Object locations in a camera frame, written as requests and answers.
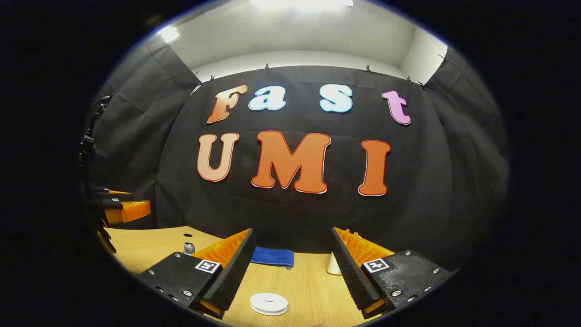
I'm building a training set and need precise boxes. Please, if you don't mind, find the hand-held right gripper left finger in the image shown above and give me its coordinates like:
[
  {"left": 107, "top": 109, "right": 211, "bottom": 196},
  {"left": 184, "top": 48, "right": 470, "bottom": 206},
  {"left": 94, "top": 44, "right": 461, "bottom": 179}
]
[{"left": 136, "top": 228, "right": 254, "bottom": 320}]

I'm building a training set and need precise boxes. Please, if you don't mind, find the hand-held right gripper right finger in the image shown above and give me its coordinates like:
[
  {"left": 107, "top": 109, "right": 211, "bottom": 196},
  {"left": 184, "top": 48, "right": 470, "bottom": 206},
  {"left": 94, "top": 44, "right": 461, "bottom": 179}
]
[{"left": 331, "top": 227, "right": 455, "bottom": 320}]

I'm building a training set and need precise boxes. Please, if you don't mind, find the white teacup lid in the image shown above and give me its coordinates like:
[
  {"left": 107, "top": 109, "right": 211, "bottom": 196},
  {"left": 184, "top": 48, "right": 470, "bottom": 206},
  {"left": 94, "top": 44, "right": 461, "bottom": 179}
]
[{"left": 250, "top": 293, "right": 289, "bottom": 313}]

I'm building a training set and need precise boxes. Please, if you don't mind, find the white toaster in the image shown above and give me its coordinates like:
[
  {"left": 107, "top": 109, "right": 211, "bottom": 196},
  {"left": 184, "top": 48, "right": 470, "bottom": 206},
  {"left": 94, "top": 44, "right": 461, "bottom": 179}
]
[{"left": 326, "top": 252, "right": 342, "bottom": 276}]

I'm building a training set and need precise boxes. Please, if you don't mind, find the blue folded towel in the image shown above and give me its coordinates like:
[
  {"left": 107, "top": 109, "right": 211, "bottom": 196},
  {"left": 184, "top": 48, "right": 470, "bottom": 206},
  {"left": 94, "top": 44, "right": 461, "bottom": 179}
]
[{"left": 251, "top": 247, "right": 295, "bottom": 270}]

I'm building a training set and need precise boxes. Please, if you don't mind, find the black backdrop cloth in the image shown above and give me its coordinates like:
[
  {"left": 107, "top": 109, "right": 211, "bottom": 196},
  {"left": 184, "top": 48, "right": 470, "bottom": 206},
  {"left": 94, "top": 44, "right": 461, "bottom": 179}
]
[{"left": 89, "top": 43, "right": 511, "bottom": 273}]

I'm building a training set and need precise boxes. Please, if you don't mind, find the ceiling light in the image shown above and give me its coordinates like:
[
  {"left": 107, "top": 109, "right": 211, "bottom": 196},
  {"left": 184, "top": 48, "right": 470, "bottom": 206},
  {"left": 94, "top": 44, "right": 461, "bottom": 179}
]
[{"left": 158, "top": 26, "right": 181, "bottom": 44}]

